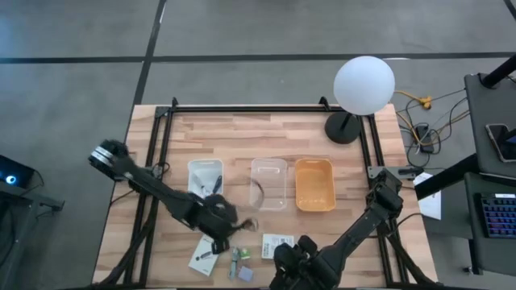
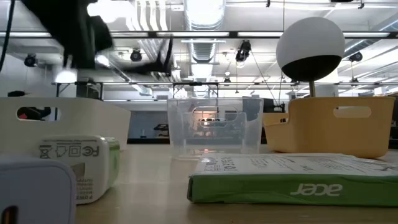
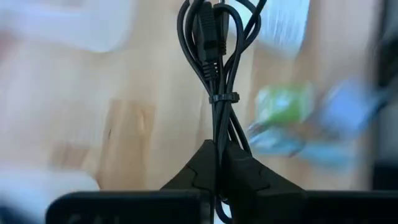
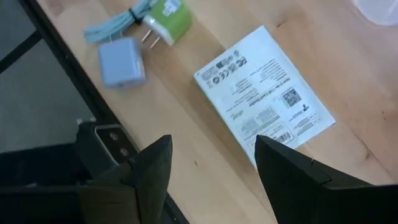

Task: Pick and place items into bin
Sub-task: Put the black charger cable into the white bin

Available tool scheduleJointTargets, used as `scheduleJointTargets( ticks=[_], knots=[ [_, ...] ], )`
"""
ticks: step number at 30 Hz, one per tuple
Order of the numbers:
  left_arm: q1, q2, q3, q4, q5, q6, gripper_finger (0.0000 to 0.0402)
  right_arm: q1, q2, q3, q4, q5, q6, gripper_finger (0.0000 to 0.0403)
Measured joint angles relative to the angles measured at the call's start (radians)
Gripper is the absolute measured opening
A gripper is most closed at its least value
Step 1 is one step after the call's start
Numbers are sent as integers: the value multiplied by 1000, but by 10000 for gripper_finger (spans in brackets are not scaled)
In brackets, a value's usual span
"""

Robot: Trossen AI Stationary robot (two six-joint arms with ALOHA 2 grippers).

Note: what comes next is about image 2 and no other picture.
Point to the white globe table lamp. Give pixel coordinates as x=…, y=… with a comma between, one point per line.
x=311, y=46

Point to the bagged acer leaflet pack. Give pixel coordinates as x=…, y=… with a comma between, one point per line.
x=280, y=186

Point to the clear plastic bin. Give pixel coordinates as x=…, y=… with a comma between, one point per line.
x=214, y=137

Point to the white plastic bin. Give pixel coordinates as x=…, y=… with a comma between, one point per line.
x=93, y=121

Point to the white and green charger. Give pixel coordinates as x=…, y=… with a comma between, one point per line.
x=90, y=168

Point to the black ceiling spotlight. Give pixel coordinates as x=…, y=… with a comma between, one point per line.
x=355, y=56
x=136, y=55
x=243, y=49
x=30, y=60

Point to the orange plastic bin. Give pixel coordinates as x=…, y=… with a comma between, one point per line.
x=314, y=133

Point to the silver ventilation duct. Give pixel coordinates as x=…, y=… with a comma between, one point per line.
x=203, y=28

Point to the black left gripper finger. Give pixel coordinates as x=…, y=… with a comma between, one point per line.
x=146, y=69

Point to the lavender white square adapter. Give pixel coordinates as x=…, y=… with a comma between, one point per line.
x=34, y=189

